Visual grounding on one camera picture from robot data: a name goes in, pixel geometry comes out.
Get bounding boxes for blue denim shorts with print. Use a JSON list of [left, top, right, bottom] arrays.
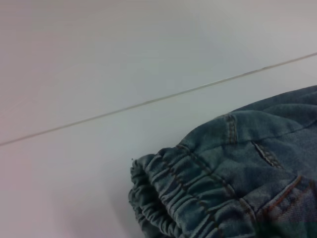
[[128, 85, 317, 238]]

